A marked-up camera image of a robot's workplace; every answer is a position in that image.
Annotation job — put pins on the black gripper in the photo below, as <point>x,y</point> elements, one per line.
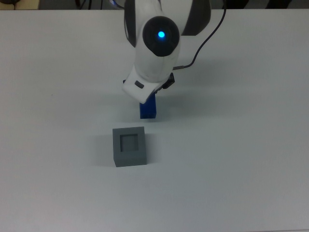
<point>169,82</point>

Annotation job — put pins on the blue block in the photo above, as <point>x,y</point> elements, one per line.
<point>148,110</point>

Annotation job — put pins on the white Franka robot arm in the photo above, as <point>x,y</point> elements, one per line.
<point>159,60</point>

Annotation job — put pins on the grey hollow cuboid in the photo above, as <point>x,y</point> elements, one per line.
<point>130,157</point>

